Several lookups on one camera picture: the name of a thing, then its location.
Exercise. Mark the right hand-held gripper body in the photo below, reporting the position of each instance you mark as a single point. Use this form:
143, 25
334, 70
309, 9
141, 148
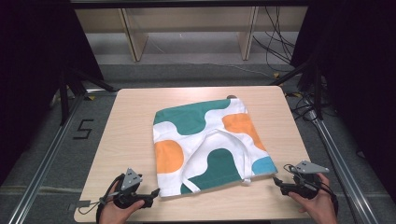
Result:
306, 188

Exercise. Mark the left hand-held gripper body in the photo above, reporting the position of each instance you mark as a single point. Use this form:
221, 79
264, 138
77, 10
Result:
130, 182

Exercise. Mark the white teal orange cloth bag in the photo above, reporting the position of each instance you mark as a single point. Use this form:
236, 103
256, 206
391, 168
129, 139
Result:
199, 146

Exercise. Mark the person's right hand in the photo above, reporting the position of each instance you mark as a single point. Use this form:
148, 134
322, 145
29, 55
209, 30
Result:
322, 208

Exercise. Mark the person's left hand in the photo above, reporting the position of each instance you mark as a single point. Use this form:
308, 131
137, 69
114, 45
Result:
115, 215

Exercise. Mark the small grey plug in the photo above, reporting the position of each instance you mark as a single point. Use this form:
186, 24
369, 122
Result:
81, 204

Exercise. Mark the yellow tape piece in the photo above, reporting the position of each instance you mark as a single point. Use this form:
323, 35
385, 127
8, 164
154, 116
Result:
90, 97
296, 94
276, 75

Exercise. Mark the small brown round object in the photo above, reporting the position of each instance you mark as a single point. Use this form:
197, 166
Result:
232, 96

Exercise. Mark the black metal stand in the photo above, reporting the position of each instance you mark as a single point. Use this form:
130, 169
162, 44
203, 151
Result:
317, 90
64, 96

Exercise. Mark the black curtain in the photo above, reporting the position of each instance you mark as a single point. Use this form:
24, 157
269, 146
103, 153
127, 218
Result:
34, 77
361, 93

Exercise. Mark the light wooden shelf unit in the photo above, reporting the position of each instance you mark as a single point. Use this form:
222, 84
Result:
137, 40

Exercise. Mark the aluminium floor rail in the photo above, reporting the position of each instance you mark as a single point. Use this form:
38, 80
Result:
43, 163
339, 161

